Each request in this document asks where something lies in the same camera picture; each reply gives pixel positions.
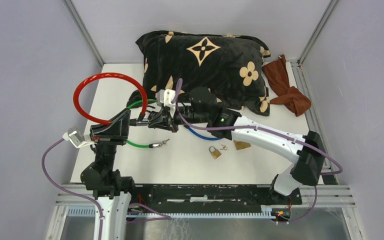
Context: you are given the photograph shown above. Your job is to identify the large brass padlock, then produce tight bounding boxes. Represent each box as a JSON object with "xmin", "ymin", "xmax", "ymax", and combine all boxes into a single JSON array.
[{"xmin": 233, "ymin": 140, "xmax": 251, "ymax": 151}]

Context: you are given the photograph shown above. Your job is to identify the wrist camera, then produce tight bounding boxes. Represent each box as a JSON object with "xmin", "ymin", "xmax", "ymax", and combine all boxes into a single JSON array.
[
  {"xmin": 155, "ymin": 89, "xmax": 180, "ymax": 108},
  {"xmin": 62, "ymin": 126, "xmax": 95, "ymax": 149}
]

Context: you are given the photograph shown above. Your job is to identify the brown cloth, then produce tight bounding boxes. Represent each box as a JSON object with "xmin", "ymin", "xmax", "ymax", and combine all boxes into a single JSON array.
[{"xmin": 262, "ymin": 54, "xmax": 312, "ymax": 117}]

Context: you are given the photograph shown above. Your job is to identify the small silver keys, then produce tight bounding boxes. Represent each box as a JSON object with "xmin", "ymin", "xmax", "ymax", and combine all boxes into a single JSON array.
[{"xmin": 148, "ymin": 138, "xmax": 170, "ymax": 149}]

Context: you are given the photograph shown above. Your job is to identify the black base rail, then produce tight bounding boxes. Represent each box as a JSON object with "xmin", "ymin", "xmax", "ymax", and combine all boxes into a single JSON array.
[{"xmin": 130, "ymin": 184, "xmax": 303, "ymax": 214}]

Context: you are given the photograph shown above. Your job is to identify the green cable lock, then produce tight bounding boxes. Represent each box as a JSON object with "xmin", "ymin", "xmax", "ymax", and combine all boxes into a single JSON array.
[{"xmin": 126, "ymin": 100, "xmax": 150, "ymax": 149}]

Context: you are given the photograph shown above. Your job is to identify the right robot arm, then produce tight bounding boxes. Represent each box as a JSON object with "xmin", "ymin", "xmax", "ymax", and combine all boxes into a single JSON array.
[{"xmin": 147, "ymin": 87, "xmax": 327, "ymax": 204}]

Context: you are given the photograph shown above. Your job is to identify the small padlock keys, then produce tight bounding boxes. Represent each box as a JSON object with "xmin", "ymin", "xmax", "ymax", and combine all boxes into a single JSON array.
[{"xmin": 219, "ymin": 144, "xmax": 228, "ymax": 151}]

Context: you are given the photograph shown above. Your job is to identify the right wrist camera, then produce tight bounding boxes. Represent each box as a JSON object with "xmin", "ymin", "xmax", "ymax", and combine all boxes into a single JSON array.
[{"xmin": 155, "ymin": 89, "xmax": 180, "ymax": 108}]

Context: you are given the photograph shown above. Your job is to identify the blue cable lock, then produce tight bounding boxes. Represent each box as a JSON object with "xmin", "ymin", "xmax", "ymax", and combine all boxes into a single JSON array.
[{"xmin": 183, "ymin": 125, "xmax": 222, "ymax": 141}]

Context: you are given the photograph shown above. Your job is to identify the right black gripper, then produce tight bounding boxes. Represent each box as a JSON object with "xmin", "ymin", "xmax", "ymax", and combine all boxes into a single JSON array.
[{"xmin": 148, "ymin": 106, "xmax": 209, "ymax": 134}]

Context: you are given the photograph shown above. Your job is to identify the black floral pillow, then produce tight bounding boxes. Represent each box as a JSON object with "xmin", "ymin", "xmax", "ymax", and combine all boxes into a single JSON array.
[{"xmin": 135, "ymin": 30, "xmax": 271, "ymax": 117}]

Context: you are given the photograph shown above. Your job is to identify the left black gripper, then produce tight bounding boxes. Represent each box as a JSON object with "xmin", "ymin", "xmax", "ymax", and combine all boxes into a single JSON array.
[{"xmin": 89, "ymin": 106, "xmax": 131, "ymax": 173}]

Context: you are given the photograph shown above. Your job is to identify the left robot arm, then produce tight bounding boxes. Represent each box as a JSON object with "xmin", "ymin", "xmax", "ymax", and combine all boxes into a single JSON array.
[{"xmin": 80, "ymin": 108, "xmax": 138, "ymax": 240}]

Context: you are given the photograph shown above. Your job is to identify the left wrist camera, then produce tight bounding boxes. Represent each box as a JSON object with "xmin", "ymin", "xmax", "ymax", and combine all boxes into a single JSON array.
[{"xmin": 62, "ymin": 126, "xmax": 95, "ymax": 149}]

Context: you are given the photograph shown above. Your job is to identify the red cable lock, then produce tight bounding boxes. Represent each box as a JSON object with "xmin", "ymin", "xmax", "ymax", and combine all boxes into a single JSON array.
[{"xmin": 72, "ymin": 72, "xmax": 148, "ymax": 126}]

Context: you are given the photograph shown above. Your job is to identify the small brass padlock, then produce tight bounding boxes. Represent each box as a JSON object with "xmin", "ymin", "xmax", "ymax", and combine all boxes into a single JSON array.
[{"xmin": 208, "ymin": 146, "xmax": 222, "ymax": 160}]

